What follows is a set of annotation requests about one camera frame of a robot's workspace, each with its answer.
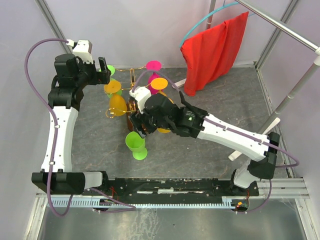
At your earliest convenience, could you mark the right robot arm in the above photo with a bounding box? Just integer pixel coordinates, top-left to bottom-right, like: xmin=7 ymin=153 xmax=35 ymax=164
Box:
xmin=129 ymin=93 xmax=280 ymax=196

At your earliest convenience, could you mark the orange plastic goblet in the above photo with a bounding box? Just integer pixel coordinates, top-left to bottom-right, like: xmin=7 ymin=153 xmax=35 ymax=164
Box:
xmin=149 ymin=77 xmax=173 ymax=103
xmin=104 ymin=80 xmax=128 ymax=118
xmin=157 ymin=128 xmax=171 ymax=134

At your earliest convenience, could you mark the white metal stand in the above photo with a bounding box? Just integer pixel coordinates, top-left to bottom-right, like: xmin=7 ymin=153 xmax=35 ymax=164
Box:
xmin=172 ymin=0 xmax=320 ymax=162

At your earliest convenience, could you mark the grey cable duct strip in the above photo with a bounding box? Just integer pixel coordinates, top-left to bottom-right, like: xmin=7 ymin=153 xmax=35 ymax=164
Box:
xmin=51 ymin=196 xmax=236 ymax=210

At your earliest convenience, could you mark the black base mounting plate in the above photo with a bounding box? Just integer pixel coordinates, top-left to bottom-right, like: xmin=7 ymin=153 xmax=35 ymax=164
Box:
xmin=97 ymin=178 xmax=259 ymax=204

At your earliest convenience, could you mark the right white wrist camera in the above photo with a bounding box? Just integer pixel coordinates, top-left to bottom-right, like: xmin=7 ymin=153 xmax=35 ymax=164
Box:
xmin=129 ymin=86 xmax=152 ymax=114

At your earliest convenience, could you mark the gold wire wine glass rack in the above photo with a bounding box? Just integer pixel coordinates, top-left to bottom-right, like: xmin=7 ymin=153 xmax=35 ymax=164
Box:
xmin=115 ymin=68 xmax=138 ymax=132

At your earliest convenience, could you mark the green plastic goblet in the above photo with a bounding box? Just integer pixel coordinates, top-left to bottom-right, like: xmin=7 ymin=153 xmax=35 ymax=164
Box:
xmin=125 ymin=131 xmax=148 ymax=161
xmin=103 ymin=65 xmax=122 ymax=98

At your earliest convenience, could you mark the green plastic goblet front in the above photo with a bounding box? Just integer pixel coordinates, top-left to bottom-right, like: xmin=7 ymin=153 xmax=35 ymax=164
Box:
xmin=125 ymin=131 xmax=148 ymax=161

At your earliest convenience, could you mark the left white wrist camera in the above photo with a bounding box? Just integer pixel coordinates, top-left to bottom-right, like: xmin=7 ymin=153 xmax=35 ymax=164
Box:
xmin=66 ymin=39 xmax=94 ymax=64

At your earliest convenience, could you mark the teal hoop tube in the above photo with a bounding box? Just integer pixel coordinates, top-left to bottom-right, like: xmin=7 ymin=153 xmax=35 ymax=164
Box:
xmin=179 ymin=0 xmax=256 ymax=48

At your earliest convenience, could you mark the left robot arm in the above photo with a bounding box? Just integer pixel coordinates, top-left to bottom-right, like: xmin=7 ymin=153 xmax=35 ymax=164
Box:
xmin=31 ymin=54 xmax=112 ymax=195

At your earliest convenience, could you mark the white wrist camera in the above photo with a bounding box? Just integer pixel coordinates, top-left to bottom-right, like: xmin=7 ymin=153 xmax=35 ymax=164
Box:
xmin=66 ymin=39 xmax=94 ymax=64
xmin=129 ymin=86 xmax=152 ymax=114

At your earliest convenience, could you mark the red cloth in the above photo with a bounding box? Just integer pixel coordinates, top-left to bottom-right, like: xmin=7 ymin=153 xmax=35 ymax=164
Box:
xmin=180 ymin=12 xmax=249 ymax=97

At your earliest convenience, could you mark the green plastic goblet back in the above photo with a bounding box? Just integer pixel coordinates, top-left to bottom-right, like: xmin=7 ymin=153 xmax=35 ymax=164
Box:
xmin=103 ymin=65 xmax=122 ymax=98

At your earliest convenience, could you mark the pink plastic goblet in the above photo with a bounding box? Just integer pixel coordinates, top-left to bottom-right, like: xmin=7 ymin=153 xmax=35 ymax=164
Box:
xmin=145 ymin=60 xmax=162 ymax=87

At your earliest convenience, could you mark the orange plastic goblet front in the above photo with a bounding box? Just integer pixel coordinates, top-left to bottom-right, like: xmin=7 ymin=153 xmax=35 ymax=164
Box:
xmin=157 ymin=128 xmax=171 ymax=134

